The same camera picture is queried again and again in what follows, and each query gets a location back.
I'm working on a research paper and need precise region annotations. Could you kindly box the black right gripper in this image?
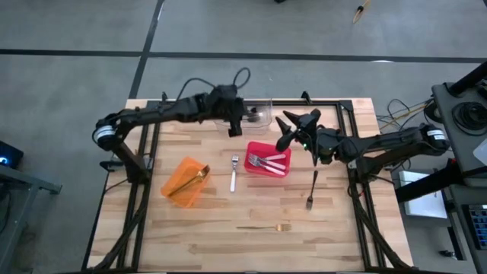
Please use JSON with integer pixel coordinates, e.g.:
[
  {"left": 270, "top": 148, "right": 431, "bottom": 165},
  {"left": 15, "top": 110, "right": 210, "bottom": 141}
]
[{"left": 275, "top": 108, "right": 345, "bottom": 165}]

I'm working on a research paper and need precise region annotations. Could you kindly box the white-handled silver fork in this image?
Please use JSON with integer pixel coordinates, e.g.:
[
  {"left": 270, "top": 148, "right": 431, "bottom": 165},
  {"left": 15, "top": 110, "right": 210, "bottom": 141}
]
[
  {"left": 247, "top": 158, "right": 286, "bottom": 177},
  {"left": 248, "top": 152, "right": 288, "bottom": 171},
  {"left": 229, "top": 154, "right": 240, "bottom": 193},
  {"left": 258, "top": 153, "right": 288, "bottom": 163}
]

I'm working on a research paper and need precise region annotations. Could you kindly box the red plastic bin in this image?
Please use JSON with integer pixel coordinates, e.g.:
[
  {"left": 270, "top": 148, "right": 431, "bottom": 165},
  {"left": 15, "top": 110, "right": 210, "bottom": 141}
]
[{"left": 243, "top": 140, "right": 293, "bottom": 179}]

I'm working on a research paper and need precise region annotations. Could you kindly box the orange translucent plastic bin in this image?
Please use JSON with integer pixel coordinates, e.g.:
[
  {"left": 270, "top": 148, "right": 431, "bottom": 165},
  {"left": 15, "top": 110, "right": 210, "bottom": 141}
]
[{"left": 160, "top": 156, "right": 212, "bottom": 209}]

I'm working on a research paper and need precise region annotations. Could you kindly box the clear plastic bin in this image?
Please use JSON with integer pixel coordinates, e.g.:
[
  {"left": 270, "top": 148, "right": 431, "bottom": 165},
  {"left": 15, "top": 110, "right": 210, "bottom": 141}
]
[{"left": 214, "top": 97, "right": 274, "bottom": 135}]

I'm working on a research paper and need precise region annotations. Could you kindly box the white paper box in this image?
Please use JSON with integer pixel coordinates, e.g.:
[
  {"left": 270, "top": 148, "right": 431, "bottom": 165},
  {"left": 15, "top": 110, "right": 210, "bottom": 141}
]
[{"left": 398, "top": 170, "right": 449, "bottom": 220}]

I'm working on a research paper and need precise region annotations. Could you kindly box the grey equipment cart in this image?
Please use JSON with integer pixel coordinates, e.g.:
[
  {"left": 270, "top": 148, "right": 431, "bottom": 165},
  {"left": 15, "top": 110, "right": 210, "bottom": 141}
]
[{"left": 395, "top": 62, "right": 487, "bottom": 274}]

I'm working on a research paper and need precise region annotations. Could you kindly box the grey metal desk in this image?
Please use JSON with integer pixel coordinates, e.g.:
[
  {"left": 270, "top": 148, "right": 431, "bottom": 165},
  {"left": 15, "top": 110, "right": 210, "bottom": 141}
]
[{"left": 0, "top": 163, "right": 63, "bottom": 274}]

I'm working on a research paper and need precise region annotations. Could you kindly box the black control keypad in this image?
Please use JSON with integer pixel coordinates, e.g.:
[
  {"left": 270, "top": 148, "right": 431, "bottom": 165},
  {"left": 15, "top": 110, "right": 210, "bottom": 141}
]
[{"left": 466, "top": 203, "right": 487, "bottom": 251}]

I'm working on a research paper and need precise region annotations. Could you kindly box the black computer with blue light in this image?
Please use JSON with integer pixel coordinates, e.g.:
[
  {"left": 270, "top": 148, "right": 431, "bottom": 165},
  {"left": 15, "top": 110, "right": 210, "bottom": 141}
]
[{"left": 0, "top": 139, "right": 24, "bottom": 171}]

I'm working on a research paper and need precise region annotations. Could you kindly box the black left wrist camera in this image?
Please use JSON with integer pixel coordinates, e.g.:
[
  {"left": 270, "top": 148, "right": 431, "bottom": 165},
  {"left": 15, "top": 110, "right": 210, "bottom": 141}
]
[{"left": 227, "top": 116, "right": 244, "bottom": 138}]

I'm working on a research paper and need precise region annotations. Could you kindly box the black metal table frame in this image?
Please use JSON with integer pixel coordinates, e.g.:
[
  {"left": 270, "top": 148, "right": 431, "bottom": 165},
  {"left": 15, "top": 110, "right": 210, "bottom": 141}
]
[{"left": 81, "top": 97, "right": 410, "bottom": 274}]

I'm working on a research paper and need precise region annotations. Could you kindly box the loose black cable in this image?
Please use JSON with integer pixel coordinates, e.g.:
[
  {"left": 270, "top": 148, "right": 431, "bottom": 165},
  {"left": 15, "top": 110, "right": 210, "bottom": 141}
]
[{"left": 386, "top": 97, "right": 414, "bottom": 119}]

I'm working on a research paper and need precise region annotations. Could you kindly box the thin yellow wire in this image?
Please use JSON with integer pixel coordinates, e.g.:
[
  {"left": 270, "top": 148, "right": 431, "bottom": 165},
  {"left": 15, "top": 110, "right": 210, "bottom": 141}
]
[{"left": 379, "top": 103, "right": 433, "bottom": 131}]

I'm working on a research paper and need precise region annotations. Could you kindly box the yellow hanging cord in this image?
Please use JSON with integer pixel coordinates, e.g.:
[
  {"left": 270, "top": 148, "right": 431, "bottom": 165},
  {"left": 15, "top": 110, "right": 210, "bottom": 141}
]
[{"left": 352, "top": 0, "right": 373, "bottom": 25}]

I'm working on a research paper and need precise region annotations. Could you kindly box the coiled black cable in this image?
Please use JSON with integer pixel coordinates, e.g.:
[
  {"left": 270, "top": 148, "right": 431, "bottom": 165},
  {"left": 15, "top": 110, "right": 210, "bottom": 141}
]
[{"left": 451, "top": 101, "right": 487, "bottom": 137}]

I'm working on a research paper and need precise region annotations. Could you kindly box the black metal post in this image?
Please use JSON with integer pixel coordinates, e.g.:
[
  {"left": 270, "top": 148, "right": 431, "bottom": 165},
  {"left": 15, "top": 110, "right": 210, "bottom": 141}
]
[{"left": 447, "top": 62, "right": 487, "bottom": 97}]

